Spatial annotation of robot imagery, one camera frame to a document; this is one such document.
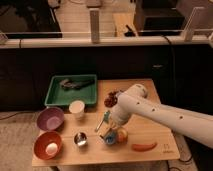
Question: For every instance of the red bowl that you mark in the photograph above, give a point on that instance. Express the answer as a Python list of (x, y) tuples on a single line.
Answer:
[(43, 141)]

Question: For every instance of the white egg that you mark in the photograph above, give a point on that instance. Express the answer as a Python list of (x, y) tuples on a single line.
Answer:
[(51, 149)]

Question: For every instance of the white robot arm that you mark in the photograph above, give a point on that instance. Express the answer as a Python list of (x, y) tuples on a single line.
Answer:
[(195, 125)]

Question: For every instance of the teal sponge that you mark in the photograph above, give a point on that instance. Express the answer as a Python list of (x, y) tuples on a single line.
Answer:
[(106, 116)]

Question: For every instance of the dark object in tray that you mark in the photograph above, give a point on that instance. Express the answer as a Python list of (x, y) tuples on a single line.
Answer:
[(68, 84)]

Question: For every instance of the orange apple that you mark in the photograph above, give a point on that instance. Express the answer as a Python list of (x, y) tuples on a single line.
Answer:
[(122, 135)]

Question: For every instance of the blue plastic cup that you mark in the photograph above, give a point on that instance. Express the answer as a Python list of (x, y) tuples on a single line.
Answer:
[(113, 141)]

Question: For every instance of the white paper cup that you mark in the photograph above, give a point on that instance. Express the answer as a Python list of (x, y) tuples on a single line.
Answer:
[(77, 109)]

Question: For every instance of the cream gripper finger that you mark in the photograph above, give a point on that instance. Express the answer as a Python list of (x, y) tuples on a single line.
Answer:
[(113, 126)]

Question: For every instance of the bunch of red grapes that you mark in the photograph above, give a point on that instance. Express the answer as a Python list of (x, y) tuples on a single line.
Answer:
[(111, 100)]

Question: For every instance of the green plastic tray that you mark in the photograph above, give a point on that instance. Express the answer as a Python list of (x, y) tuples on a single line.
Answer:
[(56, 96)]

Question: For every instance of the purple bowl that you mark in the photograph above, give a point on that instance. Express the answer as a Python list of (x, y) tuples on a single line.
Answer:
[(50, 119)]

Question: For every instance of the yellow banana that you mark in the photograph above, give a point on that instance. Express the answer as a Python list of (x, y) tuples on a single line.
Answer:
[(106, 133)]

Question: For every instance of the small metal cup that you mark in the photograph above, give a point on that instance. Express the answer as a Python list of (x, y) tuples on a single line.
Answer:
[(80, 139)]

